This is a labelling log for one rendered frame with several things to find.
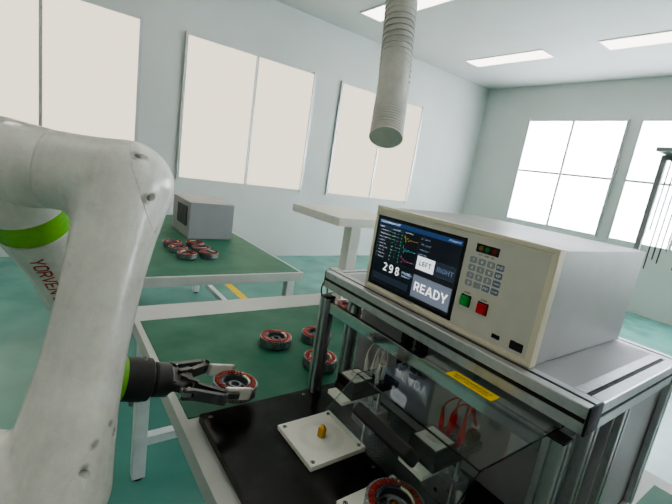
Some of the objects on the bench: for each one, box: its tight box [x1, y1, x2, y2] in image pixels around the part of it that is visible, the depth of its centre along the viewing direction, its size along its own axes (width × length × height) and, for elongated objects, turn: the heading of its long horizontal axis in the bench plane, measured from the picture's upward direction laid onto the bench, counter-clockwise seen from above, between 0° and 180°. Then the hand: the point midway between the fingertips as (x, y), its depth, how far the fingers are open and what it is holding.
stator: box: [259, 329, 292, 351], centre depth 142 cm, size 11×11×4 cm
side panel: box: [587, 383, 672, 504], centre depth 79 cm, size 28×3×32 cm, turn 90°
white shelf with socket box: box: [292, 203, 377, 301], centre depth 185 cm, size 35×37×46 cm
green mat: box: [140, 305, 359, 419], centre depth 148 cm, size 94×61×1 cm, turn 90°
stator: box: [303, 349, 337, 373], centre depth 132 cm, size 11×11×4 cm
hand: (234, 381), depth 101 cm, fingers closed on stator, 11 cm apart
